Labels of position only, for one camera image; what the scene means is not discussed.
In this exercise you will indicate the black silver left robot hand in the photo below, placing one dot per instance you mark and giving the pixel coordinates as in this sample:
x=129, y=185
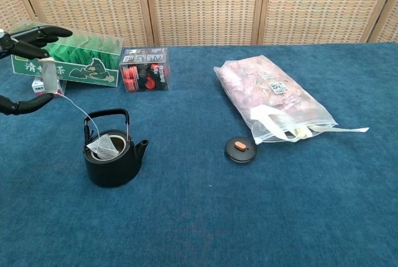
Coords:
x=28, y=49

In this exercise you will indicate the green tea box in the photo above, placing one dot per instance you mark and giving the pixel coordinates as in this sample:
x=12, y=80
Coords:
x=93, y=68

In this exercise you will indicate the black teapot lid orange knob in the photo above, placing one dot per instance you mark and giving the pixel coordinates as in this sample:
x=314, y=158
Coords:
x=241, y=155

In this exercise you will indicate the translucent bag pink contents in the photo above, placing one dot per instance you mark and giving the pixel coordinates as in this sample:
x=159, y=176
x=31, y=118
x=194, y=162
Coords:
x=264, y=86

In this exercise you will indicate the small white pink box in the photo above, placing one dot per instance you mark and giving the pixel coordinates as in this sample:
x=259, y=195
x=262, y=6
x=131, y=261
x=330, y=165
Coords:
x=36, y=89

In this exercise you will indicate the clear box red black capsules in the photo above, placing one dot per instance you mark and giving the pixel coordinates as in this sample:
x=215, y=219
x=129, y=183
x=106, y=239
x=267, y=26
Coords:
x=144, y=74

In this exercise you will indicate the woven wooden folding screen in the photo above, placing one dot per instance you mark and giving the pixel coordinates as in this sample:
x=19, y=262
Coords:
x=202, y=5

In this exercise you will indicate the blue table cloth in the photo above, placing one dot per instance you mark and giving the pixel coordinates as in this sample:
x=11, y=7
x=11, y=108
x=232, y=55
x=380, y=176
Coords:
x=217, y=217

